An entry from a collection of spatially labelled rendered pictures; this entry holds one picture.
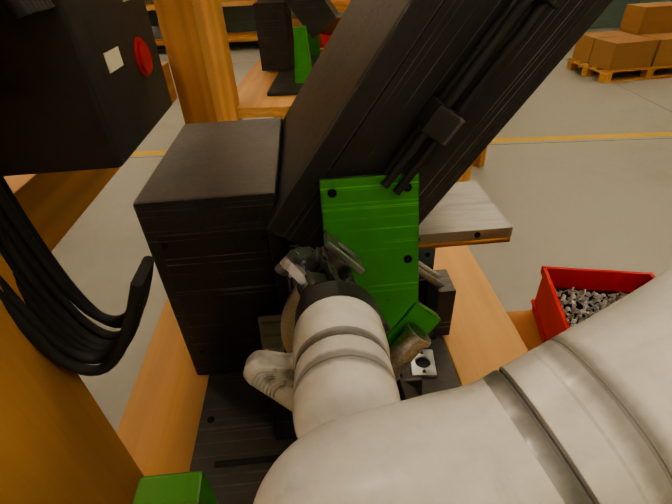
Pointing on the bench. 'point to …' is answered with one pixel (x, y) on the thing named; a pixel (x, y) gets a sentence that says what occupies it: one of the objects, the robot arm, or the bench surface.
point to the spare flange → (424, 368)
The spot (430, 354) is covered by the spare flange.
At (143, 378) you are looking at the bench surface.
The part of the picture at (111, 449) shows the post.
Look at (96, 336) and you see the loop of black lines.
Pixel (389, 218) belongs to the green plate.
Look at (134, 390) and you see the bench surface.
